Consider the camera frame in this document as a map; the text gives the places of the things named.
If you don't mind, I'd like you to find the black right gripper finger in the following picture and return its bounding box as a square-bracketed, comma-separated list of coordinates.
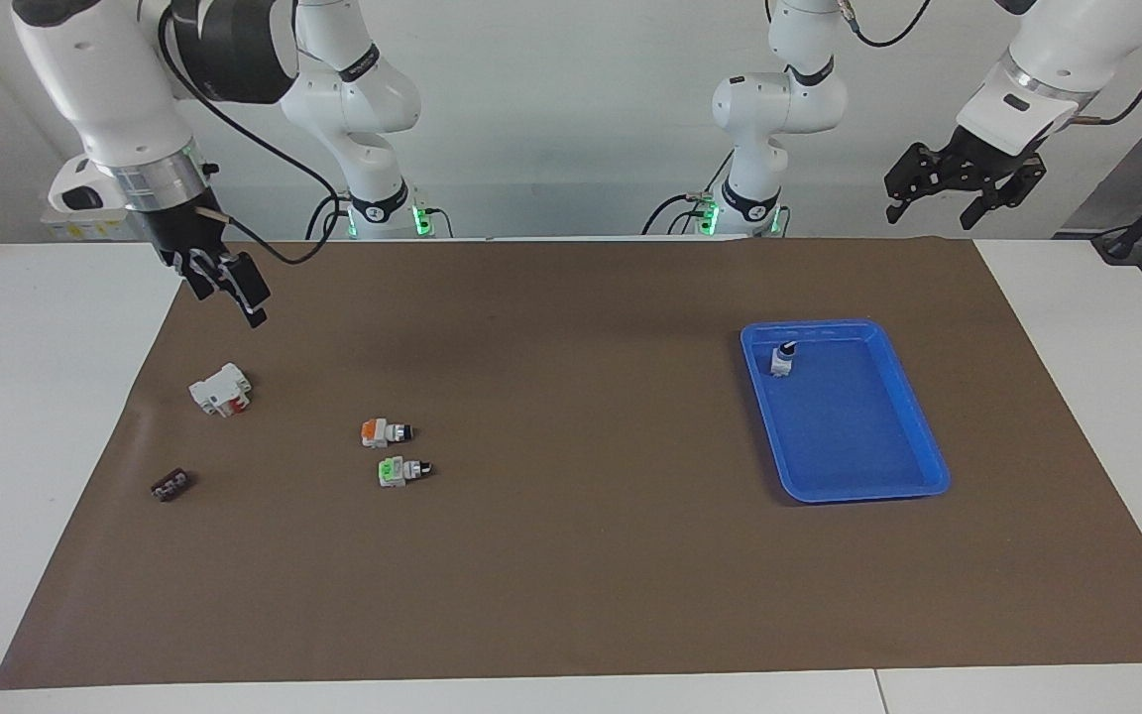
[219, 252, 270, 328]
[174, 250, 225, 300]

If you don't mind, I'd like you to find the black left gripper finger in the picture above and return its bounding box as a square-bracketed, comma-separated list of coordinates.
[960, 161, 1046, 231]
[885, 144, 944, 224]

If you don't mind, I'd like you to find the orange base rotary switch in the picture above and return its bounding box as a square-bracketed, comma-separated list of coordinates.
[361, 417, 415, 448]

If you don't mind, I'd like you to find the white box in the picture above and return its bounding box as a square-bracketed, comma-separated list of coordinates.
[41, 211, 154, 242]

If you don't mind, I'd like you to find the white circuit breaker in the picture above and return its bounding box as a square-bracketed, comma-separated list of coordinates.
[188, 363, 253, 418]

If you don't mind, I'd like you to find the blue plastic tray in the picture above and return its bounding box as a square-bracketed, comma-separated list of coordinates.
[740, 318, 952, 505]

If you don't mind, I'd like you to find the brown table mat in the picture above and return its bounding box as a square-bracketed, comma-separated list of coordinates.
[0, 236, 1142, 690]

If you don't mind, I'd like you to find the black base cable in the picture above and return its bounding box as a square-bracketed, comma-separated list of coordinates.
[308, 188, 453, 241]
[642, 149, 736, 237]

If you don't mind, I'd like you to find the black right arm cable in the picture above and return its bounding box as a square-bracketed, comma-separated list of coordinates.
[157, 0, 344, 266]

